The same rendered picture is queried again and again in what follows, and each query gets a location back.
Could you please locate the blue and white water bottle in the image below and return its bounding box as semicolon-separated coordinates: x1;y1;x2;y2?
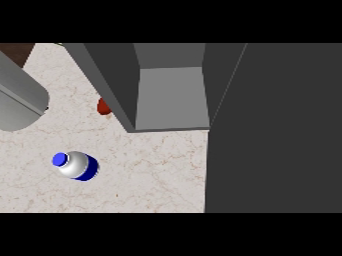
52;150;100;182

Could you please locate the grey open cabinet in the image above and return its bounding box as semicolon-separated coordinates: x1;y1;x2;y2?
62;43;250;134

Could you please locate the dark grey cabinet door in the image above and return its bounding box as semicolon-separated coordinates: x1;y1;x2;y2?
204;43;342;214

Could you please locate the red vegetable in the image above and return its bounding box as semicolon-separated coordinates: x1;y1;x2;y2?
96;97;112;116

